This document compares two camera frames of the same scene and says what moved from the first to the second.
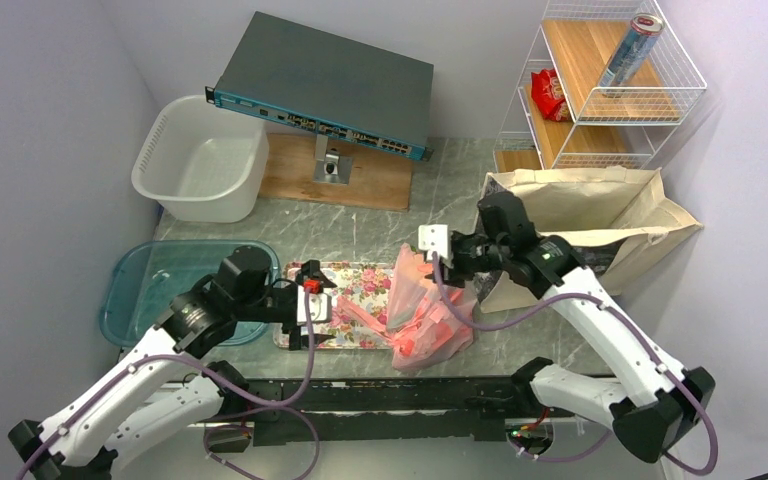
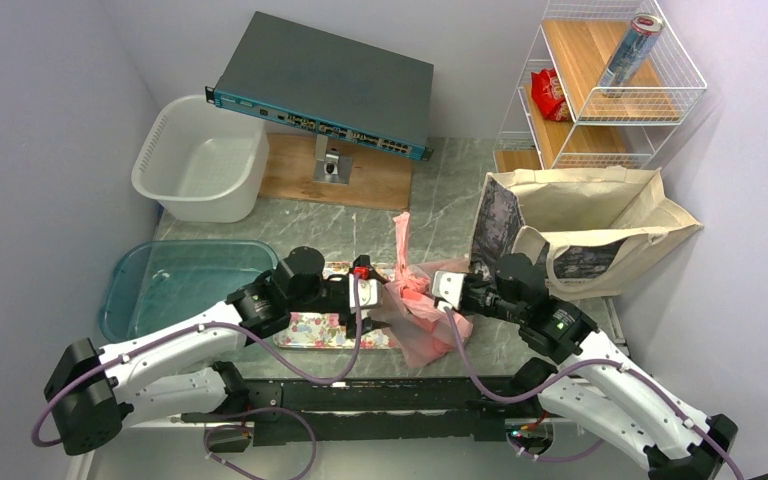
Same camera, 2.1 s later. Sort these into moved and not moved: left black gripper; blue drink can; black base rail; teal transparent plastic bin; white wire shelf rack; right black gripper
Moved: left black gripper; right black gripper
Not moved: black base rail; blue drink can; teal transparent plastic bin; white wire shelf rack
